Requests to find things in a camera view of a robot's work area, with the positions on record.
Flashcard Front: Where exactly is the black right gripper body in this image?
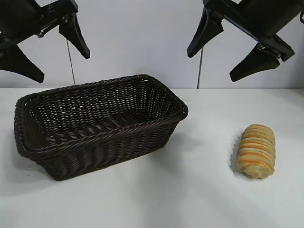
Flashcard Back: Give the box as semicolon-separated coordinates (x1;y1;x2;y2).
202;0;304;62

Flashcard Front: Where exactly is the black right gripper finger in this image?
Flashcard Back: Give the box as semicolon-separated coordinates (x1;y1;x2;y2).
186;9;225;58
229;44;281;84

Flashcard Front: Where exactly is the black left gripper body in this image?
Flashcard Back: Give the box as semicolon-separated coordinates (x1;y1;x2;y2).
0;0;79;46

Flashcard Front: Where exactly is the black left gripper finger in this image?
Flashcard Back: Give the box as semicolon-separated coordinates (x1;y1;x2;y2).
58;14;91;60
0;44;45;83

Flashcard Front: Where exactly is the long striped bread roll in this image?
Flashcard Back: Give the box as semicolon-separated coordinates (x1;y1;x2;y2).
234;123;277;180

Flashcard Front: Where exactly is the dark brown woven basket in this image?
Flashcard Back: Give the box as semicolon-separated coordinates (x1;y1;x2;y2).
14;74;189;182

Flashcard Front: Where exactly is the thin dark hanging cable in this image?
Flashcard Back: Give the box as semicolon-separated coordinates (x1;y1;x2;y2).
66;38;76;86
197;47;204;86

